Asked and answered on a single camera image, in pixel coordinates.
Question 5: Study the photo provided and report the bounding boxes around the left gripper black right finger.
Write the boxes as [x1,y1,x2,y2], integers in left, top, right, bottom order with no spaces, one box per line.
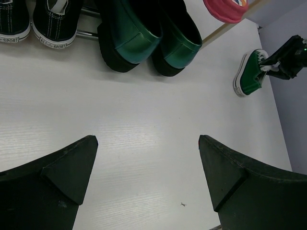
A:
[199,135,307,230]

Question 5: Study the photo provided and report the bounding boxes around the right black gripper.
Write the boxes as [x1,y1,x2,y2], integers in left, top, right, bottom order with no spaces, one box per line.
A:
[260,35,307,80]

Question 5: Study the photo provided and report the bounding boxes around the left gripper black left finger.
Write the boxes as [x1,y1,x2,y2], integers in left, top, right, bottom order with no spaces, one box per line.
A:
[0,135,98,230]

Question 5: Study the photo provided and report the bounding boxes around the green canvas sneaker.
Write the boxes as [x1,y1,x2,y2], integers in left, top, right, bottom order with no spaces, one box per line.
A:
[233,49,269,97]

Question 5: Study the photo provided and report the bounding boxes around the pink patterned sandal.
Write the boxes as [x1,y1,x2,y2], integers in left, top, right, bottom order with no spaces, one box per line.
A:
[203,0,248,24]

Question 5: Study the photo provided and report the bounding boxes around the cream shoe rack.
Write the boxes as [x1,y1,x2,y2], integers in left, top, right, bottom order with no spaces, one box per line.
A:
[77,0,270,48]

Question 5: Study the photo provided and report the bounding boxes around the right black sneaker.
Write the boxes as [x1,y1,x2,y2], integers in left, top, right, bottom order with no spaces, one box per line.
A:
[31,0,83,49]

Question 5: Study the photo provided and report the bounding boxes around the black sneaker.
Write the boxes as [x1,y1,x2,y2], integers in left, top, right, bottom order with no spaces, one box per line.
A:
[0,0,31,43]
[31,0,83,49]

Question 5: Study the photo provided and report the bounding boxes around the left black sneaker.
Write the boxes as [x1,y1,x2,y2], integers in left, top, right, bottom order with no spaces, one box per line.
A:
[0,0,31,43]

